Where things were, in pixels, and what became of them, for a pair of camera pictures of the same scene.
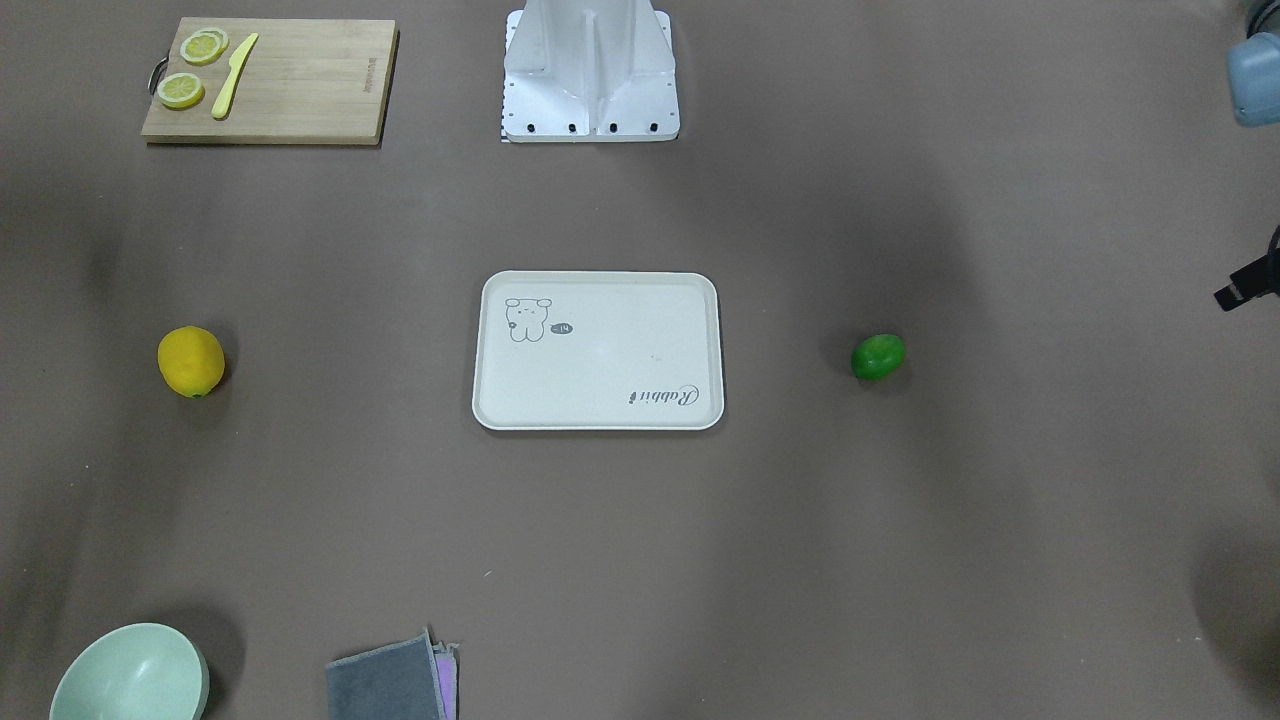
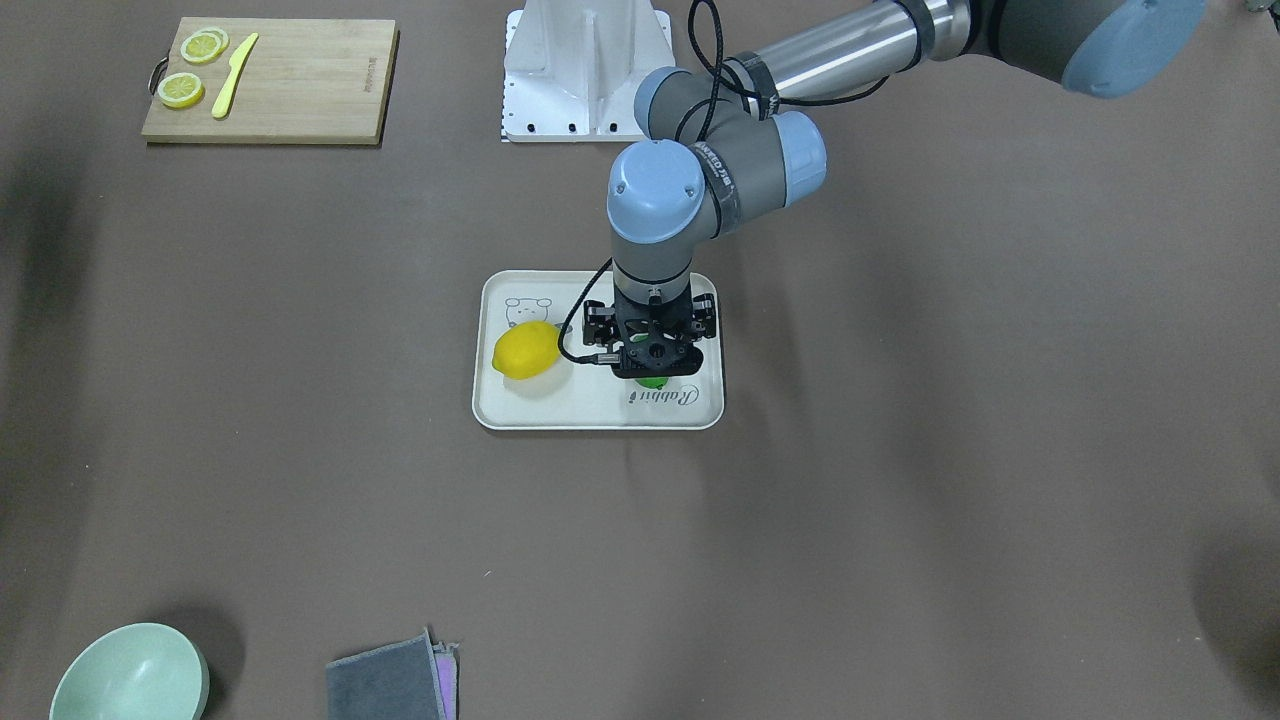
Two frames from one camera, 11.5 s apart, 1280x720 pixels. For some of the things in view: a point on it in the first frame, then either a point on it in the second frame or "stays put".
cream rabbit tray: [605, 350] stays put
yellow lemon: [191, 360] to [526, 350]
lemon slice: [204, 45] stays put
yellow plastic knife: [221, 107] stays put
